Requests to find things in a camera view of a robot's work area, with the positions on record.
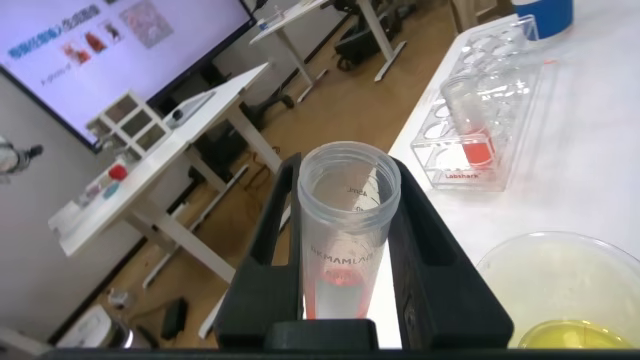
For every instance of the small teal object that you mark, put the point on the small teal object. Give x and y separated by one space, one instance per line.
111 190

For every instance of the clear glass beaker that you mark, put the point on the clear glass beaker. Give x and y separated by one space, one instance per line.
560 280

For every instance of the white drawer organizer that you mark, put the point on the white drawer organizer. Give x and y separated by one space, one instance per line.
132 122

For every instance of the red pigment test tube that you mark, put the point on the red pigment test tube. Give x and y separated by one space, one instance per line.
477 150
345 240

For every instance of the red apple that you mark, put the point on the red apple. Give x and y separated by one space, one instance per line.
118 172

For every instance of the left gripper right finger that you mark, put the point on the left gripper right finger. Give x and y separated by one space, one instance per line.
440 300

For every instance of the blue white paper cup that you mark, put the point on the blue white paper cup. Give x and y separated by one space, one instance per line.
545 17

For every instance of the clear plastic test tube rack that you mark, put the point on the clear plastic test tube rack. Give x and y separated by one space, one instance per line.
505 100

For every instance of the black computer mouse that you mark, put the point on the black computer mouse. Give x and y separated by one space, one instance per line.
177 114

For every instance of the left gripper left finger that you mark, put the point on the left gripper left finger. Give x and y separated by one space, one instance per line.
260 295

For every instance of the grey mouse pad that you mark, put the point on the grey mouse pad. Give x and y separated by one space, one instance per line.
197 105

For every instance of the white standing desk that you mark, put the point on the white standing desk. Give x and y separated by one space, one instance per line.
220 95
145 175

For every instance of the long white desk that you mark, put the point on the long white desk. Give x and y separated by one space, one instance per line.
295 12

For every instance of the large wall display screen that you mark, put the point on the large wall display screen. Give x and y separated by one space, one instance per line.
125 50

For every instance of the black display stand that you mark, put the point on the black display stand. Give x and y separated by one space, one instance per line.
265 107

